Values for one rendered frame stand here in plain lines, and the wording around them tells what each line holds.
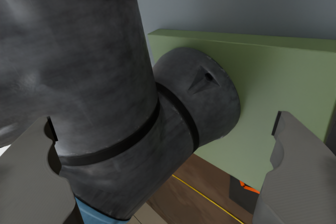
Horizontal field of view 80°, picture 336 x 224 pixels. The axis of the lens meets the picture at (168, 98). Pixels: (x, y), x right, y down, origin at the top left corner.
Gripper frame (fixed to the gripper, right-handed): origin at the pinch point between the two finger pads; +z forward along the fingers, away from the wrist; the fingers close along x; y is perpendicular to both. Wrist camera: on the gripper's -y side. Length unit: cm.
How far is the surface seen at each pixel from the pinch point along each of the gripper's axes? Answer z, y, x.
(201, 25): 24.5, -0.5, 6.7
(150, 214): 340, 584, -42
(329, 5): 11.9, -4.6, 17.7
